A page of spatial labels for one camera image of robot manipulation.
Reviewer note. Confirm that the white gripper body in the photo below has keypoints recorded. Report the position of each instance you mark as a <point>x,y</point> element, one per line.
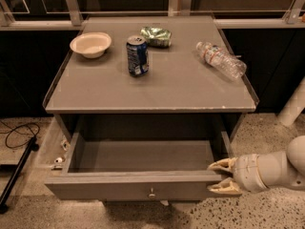
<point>247,173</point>

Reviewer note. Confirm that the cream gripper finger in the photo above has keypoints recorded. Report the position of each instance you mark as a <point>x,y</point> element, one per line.
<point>226,187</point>
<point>223,165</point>

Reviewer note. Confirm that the grey top drawer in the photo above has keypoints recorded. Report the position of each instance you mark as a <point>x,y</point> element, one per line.
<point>135,170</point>

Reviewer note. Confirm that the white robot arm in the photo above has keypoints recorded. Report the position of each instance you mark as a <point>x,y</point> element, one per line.
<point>283,168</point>

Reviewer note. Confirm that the grey drawer cabinet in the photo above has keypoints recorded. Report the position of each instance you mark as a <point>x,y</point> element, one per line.
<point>179,98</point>

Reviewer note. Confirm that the clear plastic water bottle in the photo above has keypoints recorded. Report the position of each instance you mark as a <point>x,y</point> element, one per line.
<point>227,64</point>

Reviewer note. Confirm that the green crumpled chip bag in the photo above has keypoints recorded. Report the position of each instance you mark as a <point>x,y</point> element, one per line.
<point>156,37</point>

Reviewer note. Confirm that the blue soda can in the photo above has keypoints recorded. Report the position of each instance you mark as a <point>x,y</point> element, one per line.
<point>137,52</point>

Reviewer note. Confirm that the small debris beside cabinet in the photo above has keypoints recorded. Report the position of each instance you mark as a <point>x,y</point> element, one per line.
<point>59,162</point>

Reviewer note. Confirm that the white paper bowl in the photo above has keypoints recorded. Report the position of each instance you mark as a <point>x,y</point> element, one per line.
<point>91,44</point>

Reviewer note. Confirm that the black floor stand bar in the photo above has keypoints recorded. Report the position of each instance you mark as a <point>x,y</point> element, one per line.
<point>32,146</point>

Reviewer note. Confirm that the metal window railing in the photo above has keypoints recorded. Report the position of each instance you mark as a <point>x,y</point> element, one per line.
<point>227,14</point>

